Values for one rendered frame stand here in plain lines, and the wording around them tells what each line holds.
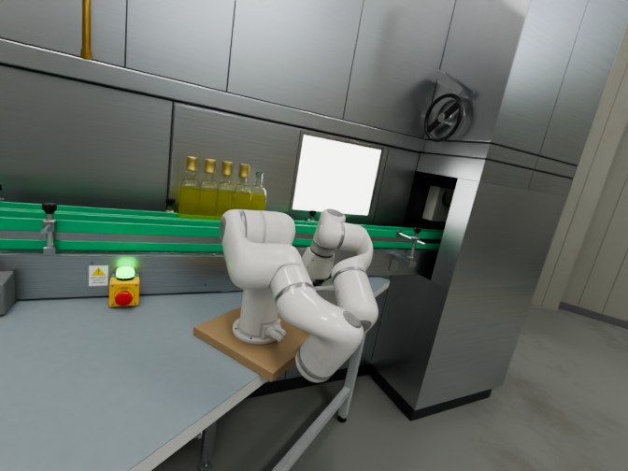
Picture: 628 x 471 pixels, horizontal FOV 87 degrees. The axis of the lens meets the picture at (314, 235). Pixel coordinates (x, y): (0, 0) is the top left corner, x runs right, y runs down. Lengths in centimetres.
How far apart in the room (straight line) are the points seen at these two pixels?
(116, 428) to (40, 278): 53
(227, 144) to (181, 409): 91
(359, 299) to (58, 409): 57
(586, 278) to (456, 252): 329
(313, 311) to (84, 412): 42
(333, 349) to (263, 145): 92
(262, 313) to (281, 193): 68
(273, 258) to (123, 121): 81
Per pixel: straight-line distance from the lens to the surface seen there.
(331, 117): 150
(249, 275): 66
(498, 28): 173
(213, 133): 130
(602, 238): 473
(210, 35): 136
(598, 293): 484
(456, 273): 162
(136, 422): 71
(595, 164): 452
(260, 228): 74
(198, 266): 109
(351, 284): 74
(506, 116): 162
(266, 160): 135
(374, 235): 147
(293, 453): 142
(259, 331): 85
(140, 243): 107
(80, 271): 109
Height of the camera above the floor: 123
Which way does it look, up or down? 13 degrees down
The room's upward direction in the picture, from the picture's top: 10 degrees clockwise
